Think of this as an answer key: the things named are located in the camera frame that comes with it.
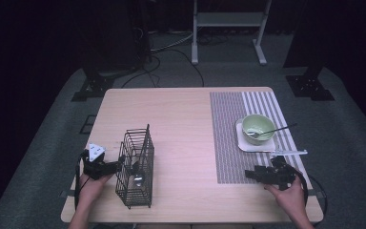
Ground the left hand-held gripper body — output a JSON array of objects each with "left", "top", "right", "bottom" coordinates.
[{"left": 81, "top": 143, "right": 110, "bottom": 181}]

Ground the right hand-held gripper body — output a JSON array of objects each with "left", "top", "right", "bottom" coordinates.
[{"left": 259, "top": 149, "right": 309, "bottom": 192}]

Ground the black wire basket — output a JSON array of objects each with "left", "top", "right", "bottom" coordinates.
[{"left": 114, "top": 123, "right": 155, "bottom": 210}]

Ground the black-handled metal spoon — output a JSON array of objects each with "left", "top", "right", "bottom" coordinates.
[
  {"left": 247, "top": 122, "right": 298, "bottom": 139},
  {"left": 129, "top": 161, "right": 147, "bottom": 189}
]

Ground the green bowl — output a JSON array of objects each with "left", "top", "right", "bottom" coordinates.
[{"left": 241, "top": 114, "right": 276, "bottom": 146}]

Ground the person's right hand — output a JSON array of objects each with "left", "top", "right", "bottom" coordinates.
[{"left": 264, "top": 173, "right": 308, "bottom": 220}]

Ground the white square plate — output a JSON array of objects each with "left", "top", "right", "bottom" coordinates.
[{"left": 234, "top": 118, "right": 279, "bottom": 154}]

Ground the grey striped placemat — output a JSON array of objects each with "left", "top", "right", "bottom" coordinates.
[{"left": 209, "top": 91, "right": 313, "bottom": 185}]

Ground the dark floor hatch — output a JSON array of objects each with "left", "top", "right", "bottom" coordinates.
[{"left": 78, "top": 114, "right": 98, "bottom": 135}]

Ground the black stand base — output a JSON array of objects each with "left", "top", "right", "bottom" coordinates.
[
  {"left": 71, "top": 67, "right": 116, "bottom": 103},
  {"left": 285, "top": 73, "right": 336, "bottom": 102}
]

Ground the white metal stand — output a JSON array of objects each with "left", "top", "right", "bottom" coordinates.
[{"left": 191, "top": 0, "right": 273, "bottom": 67}]

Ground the left hand-held gripper cable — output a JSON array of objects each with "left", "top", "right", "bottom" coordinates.
[{"left": 73, "top": 150, "right": 89, "bottom": 210}]

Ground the hand-held gripper cable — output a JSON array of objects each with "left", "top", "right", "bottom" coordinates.
[
  {"left": 294, "top": 168, "right": 329, "bottom": 218},
  {"left": 73, "top": 150, "right": 89, "bottom": 210}
]

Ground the right hand-held gripper cable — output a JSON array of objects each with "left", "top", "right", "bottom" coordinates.
[{"left": 294, "top": 168, "right": 329, "bottom": 218}]

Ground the black floor cable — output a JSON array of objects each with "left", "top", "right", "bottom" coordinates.
[{"left": 120, "top": 47, "right": 205, "bottom": 89}]

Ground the grey floor cable bundle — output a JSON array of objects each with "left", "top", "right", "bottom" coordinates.
[{"left": 150, "top": 31, "right": 194, "bottom": 53}]

